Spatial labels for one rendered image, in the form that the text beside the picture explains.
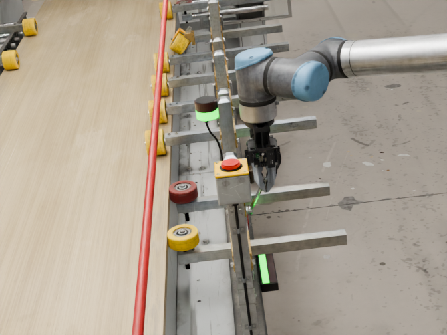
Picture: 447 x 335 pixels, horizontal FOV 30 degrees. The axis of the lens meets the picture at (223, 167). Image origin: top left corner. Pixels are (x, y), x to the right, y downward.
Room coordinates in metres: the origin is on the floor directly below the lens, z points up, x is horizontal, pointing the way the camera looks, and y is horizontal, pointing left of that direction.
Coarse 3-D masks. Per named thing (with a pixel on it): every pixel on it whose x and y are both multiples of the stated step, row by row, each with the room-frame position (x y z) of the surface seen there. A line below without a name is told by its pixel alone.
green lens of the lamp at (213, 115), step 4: (196, 112) 2.03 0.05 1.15; (212, 112) 2.02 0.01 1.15; (216, 112) 2.03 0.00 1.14; (196, 116) 2.04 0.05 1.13; (200, 116) 2.02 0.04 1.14; (204, 116) 2.02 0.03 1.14; (208, 116) 2.02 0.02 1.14; (212, 116) 2.02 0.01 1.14; (216, 116) 2.03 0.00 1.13; (200, 120) 2.02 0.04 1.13; (204, 120) 2.02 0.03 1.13; (208, 120) 2.02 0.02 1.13
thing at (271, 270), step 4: (268, 256) 1.99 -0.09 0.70; (272, 256) 1.99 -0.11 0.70; (268, 260) 1.97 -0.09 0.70; (272, 260) 1.97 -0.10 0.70; (268, 264) 1.95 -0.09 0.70; (272, 264) 1.95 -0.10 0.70; (268, 268) 1.93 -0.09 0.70; (272, 268) 1.93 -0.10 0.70; (272, 272) 1.91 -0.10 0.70; (272, 276) 1.89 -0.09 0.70; (272, 280) 1.87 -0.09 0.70; (276, 280) 1.87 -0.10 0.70
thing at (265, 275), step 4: (260, 256) 2.00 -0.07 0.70; (264, 256) 2.00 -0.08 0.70; (260, 260) 1.98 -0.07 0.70; (264, 260) 1.98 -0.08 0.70; (260, 264) 1.96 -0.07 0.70; (264, 264) 1.96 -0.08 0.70; (264, 268) 1.94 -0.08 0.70; (264, 272) 1.92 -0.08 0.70; (264, 276) 1.90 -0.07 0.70; (268, 276) 1.90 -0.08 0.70; (264, 280) 1.88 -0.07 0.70; (268, 280) 1.87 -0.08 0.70
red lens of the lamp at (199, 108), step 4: (216, 100) 2.04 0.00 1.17; (196, 104) 2.03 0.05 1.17; (200, 104) 2.02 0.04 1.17; (204, 104) 2.02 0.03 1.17; (208, 104) 2.02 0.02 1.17; (212, 104) 2.02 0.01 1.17; (216, 104) 2.03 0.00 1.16; (196, 108) 2.03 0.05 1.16; (200, 108) 2.02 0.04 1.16; (204, 108) 2.02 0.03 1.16; (208, 108) 2.02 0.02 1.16; (212, 108) 2.02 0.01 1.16; (216, 108) 2.03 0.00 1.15
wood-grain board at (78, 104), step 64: (64, 0) 4.45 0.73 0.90; (128, 0) 4.27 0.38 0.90; (64, 64) 3.34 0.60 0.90; (128, 64) 3.23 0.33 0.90; (0, 128) 2.71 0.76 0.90; (64, 128) 2.64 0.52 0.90; (128, 128) 2.57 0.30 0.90; (0, 192) 2.21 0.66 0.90; (64, 192) 2.16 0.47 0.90; (128, 192) 2.11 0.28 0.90; (0, 256) 1.84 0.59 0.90; (64, 256) 1.80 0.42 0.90; (128, 256) 1.76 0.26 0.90; (0, 320) 1.56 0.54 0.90; (64, 320) 1.53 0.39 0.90; (128, 320) 1.50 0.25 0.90
